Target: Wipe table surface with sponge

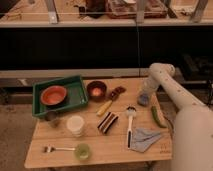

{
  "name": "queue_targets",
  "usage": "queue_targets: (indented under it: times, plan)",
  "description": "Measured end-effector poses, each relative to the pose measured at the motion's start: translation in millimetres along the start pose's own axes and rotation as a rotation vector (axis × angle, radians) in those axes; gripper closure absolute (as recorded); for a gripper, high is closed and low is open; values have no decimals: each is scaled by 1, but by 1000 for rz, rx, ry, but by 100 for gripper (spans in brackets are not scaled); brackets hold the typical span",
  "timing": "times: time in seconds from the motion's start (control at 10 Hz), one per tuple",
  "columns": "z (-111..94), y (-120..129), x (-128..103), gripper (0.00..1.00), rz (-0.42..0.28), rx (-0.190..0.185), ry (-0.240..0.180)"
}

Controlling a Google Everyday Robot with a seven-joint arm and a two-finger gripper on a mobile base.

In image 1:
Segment yellow handled knife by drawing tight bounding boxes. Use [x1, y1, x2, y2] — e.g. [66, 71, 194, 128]
[97, 86, 126, 116]

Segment white dish brush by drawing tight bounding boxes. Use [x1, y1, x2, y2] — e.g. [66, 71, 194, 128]
[126, 106, 137, 147]

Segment dark brown bowl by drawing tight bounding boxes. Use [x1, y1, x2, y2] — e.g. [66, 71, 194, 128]
[87, 81, 107, 102]

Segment orange bowl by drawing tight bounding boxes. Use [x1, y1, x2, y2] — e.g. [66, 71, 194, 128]
[40, 85, 67, 106]

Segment wooden shelf rack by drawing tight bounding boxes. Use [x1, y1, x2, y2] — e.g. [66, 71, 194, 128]
[0, 0, 213, 28]

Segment striped sponge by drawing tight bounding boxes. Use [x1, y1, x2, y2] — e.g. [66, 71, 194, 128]
[97, 112, 118, 134]

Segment blue grey cloth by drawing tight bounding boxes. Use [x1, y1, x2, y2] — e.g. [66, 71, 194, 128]
[130, 128, 162, 153]

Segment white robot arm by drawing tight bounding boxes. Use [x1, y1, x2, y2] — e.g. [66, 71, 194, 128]
[138, 63, 213, 171]

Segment green plastic tray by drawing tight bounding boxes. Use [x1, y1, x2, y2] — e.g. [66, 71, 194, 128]
[32, 75, 88, 118]

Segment green small cup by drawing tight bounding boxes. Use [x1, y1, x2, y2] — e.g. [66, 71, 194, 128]
[74, 143, 91, 160]

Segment metal cup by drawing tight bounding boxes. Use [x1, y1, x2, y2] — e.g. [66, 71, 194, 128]
[45, 111, 60, 128]

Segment white cup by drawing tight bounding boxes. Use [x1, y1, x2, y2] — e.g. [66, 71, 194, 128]
[66, 115, 85, 137]

